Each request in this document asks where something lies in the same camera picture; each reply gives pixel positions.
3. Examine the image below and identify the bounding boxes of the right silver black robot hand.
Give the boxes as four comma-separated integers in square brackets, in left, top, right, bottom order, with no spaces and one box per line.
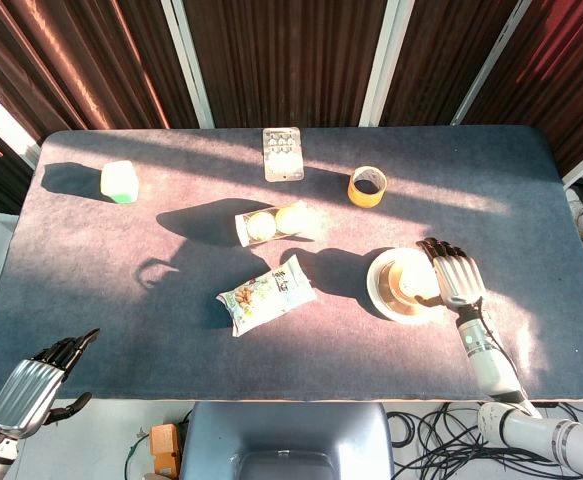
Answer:
[415,237,487,308]

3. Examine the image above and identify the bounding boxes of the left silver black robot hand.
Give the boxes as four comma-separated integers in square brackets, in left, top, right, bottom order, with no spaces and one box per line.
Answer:
[0,328,101,441]

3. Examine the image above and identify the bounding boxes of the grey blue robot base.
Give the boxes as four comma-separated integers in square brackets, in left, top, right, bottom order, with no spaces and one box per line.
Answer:
[179,402,395,480]

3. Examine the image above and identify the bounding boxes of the white bowl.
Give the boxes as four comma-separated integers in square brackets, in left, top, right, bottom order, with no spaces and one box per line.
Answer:
[366,247,447,323]

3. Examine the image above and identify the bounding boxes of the yellow tape roll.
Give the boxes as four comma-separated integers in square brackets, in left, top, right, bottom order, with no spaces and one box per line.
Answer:
[347,165,387,207]

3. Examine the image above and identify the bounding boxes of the orange box on floor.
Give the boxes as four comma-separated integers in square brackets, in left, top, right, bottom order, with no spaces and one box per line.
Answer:
[149,422,182,475]

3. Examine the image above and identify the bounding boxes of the blue table cloth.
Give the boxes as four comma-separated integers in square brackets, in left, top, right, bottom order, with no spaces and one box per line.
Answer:
[0,124,583,402]

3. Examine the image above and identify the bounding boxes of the clear pack of round pastries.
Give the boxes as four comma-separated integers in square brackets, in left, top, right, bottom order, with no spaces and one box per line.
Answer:
[234,200,330,248]

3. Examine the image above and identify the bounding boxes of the snack packet with nuts print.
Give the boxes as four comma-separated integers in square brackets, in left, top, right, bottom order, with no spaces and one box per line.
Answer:
[215,253,318,339]

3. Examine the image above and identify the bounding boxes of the blister pack of tablets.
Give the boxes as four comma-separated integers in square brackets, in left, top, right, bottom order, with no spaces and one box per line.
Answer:
[262,126,305,183]

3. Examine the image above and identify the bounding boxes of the brown curtain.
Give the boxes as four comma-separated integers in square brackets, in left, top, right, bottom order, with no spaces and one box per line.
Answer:
[0,0,583,216]

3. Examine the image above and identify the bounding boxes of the black floor cables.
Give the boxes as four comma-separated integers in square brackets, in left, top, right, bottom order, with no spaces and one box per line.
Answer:
[388,399,562,480]

